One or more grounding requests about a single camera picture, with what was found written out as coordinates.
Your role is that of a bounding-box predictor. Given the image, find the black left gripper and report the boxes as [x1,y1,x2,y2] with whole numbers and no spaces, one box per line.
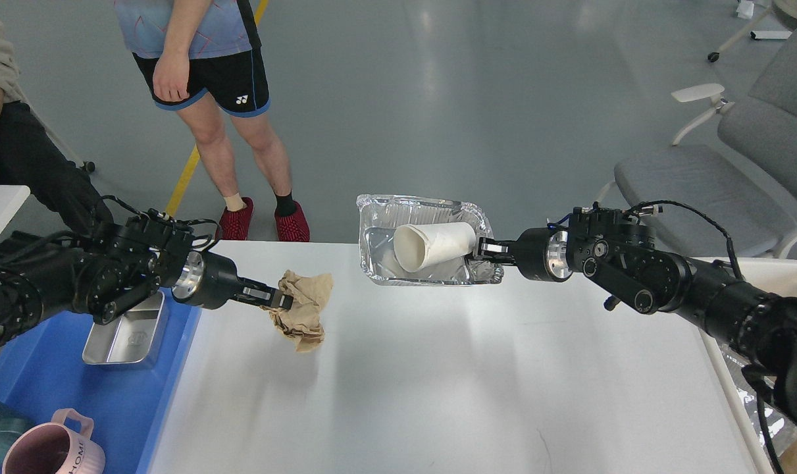
[172,251,294,310]

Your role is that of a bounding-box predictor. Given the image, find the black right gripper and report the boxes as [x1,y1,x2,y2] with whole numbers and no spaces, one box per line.
[478,227,573,282]

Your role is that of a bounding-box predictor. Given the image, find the brown paper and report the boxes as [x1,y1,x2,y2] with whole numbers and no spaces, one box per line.
[269,270,333,353]

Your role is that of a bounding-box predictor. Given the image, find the cream paper cup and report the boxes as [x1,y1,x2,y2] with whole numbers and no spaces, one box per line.
[393,222,477,272]

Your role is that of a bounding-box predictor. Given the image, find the aluminium foil tray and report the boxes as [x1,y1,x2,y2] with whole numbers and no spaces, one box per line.
[356,194,504,287]

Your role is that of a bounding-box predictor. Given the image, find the square stainless steel tray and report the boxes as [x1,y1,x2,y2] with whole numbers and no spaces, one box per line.
[82,291,169,370]

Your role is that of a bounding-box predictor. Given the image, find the pink plastic mug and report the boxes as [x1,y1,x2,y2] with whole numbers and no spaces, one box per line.
[1,408,106,473]

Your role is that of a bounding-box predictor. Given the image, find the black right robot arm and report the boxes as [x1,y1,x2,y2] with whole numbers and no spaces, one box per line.
[471,200,797,426]

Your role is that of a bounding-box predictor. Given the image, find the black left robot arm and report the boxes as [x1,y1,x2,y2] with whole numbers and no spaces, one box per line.
[0,208,293,347]

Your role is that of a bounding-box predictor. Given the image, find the blue plastic bin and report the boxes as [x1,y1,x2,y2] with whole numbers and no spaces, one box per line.
[0,295,200,473]

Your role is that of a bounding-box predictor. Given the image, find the standing person in shorts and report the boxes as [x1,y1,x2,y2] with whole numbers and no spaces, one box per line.
[113,1,311,242]

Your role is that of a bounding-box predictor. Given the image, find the grey office chair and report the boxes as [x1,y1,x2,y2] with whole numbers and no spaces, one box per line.
[598,29,797,258]

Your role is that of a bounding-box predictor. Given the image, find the seated person at left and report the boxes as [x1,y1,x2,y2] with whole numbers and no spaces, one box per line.
[0,21,115,235]

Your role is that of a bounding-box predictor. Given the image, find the cream waste bin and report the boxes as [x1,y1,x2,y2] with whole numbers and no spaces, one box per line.
[701,258,797,473]

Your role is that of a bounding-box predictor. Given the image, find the white chair base far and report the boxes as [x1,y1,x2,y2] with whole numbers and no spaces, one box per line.
[706,1,792,63]

